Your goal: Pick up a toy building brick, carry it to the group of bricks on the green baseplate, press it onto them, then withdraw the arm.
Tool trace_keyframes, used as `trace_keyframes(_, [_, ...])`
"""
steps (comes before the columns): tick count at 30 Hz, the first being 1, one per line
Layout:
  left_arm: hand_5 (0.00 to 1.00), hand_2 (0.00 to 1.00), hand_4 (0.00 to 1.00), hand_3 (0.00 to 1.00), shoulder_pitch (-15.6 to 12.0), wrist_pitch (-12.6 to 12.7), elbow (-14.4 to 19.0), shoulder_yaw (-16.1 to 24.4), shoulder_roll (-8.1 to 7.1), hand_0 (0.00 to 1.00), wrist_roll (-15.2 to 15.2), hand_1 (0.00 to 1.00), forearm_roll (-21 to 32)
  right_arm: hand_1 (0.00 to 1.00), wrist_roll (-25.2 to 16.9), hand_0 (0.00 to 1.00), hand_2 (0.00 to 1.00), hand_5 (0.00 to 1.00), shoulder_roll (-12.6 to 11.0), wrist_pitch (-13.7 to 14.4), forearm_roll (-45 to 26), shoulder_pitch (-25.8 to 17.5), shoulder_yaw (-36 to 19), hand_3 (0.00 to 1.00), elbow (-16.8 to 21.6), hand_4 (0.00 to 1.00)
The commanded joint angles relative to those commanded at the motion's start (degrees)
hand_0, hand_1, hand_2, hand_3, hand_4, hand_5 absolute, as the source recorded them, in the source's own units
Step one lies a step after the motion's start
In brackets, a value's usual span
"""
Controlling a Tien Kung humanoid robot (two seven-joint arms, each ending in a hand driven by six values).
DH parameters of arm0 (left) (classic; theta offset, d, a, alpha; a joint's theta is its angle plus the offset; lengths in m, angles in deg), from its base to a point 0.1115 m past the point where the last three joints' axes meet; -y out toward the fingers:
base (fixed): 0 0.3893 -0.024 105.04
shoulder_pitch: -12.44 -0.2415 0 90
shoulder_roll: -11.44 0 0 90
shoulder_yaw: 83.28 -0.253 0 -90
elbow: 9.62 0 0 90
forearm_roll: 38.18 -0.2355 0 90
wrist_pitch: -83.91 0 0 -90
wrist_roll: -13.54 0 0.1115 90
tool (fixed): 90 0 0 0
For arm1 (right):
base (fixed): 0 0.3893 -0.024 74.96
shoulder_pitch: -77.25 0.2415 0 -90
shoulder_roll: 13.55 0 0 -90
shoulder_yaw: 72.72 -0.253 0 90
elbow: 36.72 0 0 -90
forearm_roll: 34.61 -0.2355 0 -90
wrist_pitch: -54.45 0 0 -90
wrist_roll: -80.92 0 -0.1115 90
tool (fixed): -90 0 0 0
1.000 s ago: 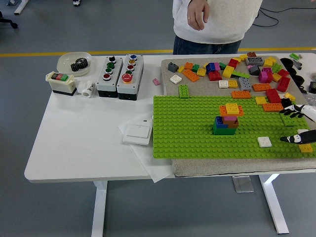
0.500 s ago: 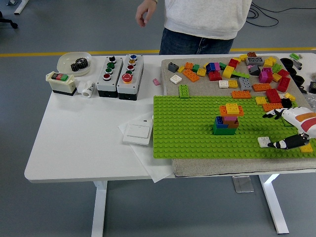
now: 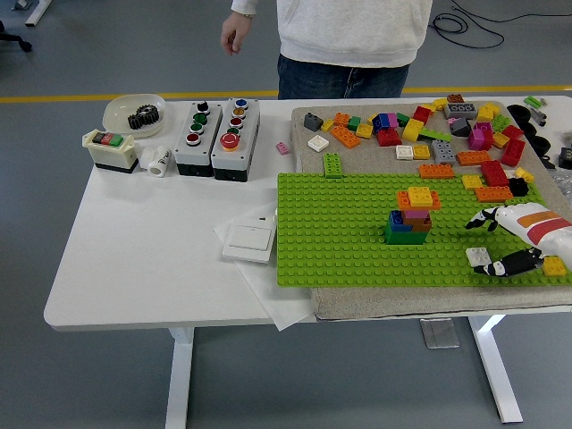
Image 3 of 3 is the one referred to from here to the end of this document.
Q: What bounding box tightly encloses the orange long toy brick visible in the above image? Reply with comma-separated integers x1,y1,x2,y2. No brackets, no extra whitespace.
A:
395,189,442,212
417,163,456,181
474,184,514,204
456,149,492,167
329,123,362,148

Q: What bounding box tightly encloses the cream red-green switch box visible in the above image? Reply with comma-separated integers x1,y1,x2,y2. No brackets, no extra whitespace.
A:
81,129,140,175

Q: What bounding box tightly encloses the grey emergency-stop control box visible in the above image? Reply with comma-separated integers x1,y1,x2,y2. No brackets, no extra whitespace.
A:
210,97,261,182

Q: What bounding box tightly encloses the black floor cable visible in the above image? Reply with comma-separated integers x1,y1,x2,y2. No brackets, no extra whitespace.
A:
431,0,506,50

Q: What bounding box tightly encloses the white paper sheet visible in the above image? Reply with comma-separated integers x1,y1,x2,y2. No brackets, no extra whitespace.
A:
213,200,319,332

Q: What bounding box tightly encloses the white pipe fitting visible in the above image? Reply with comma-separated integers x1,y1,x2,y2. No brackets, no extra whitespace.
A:
139,145,174,178

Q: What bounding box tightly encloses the grey-brown mat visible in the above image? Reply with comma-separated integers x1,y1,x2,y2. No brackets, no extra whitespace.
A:
290,100,572,322

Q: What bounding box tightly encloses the person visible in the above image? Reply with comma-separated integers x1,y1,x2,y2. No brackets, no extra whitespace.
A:
221,0,434,100

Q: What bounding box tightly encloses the red long toy brick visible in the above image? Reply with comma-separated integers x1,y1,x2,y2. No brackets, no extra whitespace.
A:
500,138,527,167
479,160,510,188

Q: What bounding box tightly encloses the tall yellow toy brick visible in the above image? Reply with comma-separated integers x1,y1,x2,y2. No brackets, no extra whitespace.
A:
400,118,425,143

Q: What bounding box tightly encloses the grey long toy brick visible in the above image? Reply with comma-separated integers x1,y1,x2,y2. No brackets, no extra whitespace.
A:
443,101,478,120

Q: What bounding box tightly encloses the green studded baseplate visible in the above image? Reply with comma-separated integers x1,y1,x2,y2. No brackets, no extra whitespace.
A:
275,172,572,288

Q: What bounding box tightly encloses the black metal gear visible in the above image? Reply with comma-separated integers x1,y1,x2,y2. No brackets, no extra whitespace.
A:
127,104,161,131

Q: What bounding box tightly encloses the grey metal floor plate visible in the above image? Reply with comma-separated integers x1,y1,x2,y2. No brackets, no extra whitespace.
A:
419,317,461,349

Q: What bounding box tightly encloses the black toy brick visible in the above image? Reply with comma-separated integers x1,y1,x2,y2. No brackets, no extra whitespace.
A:
508,176,531,198

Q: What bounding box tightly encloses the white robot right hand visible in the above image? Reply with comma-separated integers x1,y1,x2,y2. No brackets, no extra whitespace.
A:
464,201,572,279

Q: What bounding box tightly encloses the green long brick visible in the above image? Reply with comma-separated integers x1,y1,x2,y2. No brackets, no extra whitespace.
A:
418,126,453,144

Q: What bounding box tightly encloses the white stand foot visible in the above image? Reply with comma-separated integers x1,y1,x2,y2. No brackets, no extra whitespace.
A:
12,0,51,27

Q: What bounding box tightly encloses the white wall switch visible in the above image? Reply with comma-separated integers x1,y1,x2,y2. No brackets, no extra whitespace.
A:
222,222,277,265

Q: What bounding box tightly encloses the white plastic bowl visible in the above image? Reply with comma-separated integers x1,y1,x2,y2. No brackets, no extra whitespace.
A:
102,92,167,140

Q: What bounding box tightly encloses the person's right hand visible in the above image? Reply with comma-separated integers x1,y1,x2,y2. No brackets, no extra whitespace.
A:
221,12,256,57

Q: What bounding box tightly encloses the green six-stud toy brick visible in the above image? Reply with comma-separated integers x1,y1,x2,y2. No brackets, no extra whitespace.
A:
322,151,344,180

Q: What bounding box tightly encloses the white table leg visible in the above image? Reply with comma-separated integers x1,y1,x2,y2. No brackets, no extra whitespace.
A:
467,315,525,425
164,326,196,429

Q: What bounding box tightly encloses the black office chair base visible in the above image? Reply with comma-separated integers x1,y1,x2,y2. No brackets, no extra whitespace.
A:
0,20,33,53

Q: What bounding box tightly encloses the clear plastic bag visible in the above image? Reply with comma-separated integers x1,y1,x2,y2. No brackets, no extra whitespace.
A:
551,169,572,202

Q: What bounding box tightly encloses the grey four-button control box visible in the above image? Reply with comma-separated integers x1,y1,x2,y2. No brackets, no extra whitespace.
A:
173,101,223,177

